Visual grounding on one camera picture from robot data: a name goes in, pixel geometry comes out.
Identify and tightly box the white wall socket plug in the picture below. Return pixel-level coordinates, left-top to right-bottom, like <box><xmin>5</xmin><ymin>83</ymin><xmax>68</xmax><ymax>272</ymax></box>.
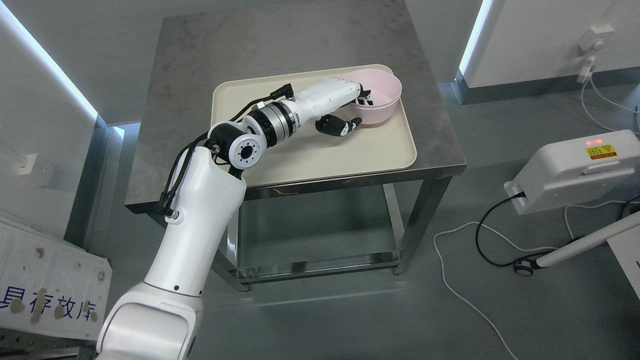
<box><xmin>576</xmin><ymin>24</ymin><xmax>615</xmax><ymax>84</ymax></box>

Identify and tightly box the white device box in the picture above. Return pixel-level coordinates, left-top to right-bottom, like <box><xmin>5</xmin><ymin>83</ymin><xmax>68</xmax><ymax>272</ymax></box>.
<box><xmin>503</xmin><ymin>129</ymin><xmax>640</xmax><ymax>215</ymax></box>

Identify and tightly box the white stand leg with caster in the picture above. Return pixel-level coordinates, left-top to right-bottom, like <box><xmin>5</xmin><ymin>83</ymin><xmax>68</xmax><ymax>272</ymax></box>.
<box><xmin>513</xmin><ymin>211</ymin><xmax>640</xmax><ymax>277</ymax></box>

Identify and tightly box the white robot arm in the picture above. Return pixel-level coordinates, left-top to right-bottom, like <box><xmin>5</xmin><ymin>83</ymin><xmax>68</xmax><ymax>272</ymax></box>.
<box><xmin>96</xmin><ymin>84</ymin><xmax>294</xmax><ymax>360</ymax></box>

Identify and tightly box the black power cable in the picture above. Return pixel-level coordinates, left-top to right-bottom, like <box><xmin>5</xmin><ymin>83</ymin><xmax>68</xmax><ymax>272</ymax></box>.
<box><xmin>475</xmin><ymin>195</ymin><xmax>536</xmax><ymax>267</ymax></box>

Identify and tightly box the stainless steel table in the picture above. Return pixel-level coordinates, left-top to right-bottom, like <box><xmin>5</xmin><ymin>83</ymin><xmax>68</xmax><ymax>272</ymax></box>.
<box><xmin>125</xmin><ymin>0</ymin><xmax>467</xmax><ymax>275</ymax></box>

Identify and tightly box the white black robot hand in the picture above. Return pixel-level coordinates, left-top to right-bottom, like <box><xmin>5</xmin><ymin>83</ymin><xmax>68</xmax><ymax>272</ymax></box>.
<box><xmin>279</xmin><ymin>77</ymin><xmax>374</xmax><ymax>137</ymax></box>

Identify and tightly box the pink bowl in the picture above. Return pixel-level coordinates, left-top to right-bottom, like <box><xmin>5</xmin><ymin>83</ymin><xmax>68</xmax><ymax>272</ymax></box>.
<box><xmin>342</xmin><ymin>68</ymin><xmax>402</xmax><ymax>125</ymax></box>

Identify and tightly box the cream plastic tray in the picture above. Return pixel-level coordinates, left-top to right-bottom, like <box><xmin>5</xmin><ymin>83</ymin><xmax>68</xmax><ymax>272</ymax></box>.
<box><xmin>210</xmin><ymin>66</ymin><xmax>418</xmax><ymax>188</ymax></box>

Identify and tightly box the white sign board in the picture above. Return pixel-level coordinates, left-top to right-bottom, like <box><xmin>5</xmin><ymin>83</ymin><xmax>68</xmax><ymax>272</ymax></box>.
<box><xmin>0</xmin><ymin>213</ymin><xmax>113</xmax><ymax>341</ymax></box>

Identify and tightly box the white cable on floor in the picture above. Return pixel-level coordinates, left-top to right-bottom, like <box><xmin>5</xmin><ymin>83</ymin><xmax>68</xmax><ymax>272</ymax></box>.
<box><xmin>433</xmin><ymin>200</ymin><xmax>640</xmax><ymax>360</ymax></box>

